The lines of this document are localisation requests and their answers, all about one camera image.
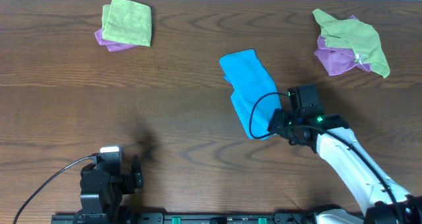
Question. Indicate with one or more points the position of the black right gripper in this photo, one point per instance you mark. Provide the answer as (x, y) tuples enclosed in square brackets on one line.
[(276, 122)]

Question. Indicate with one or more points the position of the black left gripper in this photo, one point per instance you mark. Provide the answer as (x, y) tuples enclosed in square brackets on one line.
[(137, 175)]

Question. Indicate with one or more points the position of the blue microfiber cloth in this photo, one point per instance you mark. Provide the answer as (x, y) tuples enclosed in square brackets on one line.
[(255, 95)]

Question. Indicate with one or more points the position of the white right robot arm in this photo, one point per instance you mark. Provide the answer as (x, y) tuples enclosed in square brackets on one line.
[(379, 197)]

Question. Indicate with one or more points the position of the crumpled purple cloth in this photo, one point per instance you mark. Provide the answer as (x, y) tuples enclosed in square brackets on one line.
[(336, 59)]

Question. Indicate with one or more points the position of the crumpled green cloth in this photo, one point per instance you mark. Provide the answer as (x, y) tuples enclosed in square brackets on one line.
[(356, 36)]

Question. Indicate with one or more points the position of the folded purple cloth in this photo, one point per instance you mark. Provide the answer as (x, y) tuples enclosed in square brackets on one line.
[(110, 45)]

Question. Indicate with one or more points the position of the folded green cloth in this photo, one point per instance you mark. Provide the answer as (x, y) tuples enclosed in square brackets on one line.
[(129, 22)]

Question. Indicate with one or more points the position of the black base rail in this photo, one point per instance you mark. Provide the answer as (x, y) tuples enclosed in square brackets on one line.
[(159, 218)]

